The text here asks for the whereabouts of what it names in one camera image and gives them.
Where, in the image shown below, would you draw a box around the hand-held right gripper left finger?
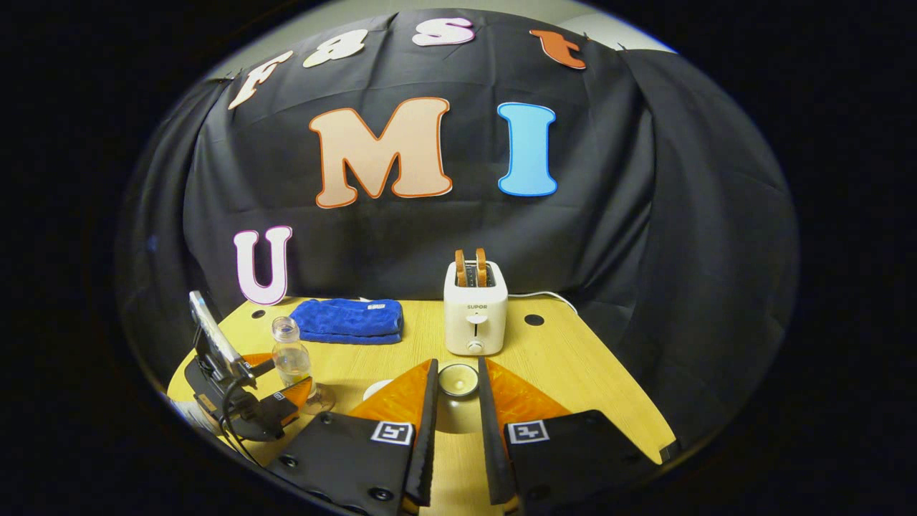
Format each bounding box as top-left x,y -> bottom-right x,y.
267,358 -> 440,516

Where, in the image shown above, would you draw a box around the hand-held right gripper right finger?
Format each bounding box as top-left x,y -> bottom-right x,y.
477,356 -> 658,516

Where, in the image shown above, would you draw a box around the clear water bottle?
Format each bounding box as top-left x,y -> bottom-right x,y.
271,316 -> 317,402

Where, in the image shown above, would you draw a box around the white teacup lid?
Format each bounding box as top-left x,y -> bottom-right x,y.
438,363 -> 480,399

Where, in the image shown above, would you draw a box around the folded blue towel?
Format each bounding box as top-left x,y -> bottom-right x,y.
289,298 -> 405,345

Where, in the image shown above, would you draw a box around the white toaster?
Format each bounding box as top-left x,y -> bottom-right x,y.
443,259 -> 509,357

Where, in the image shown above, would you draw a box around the black backdrop cloth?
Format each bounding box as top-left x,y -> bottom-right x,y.
115,9 -> 800,459

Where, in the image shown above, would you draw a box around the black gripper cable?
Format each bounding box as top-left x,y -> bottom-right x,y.
221,378 -> 267,463

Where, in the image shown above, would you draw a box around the white toaster power cable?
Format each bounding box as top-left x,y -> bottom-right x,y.
506,290 -> 579,316

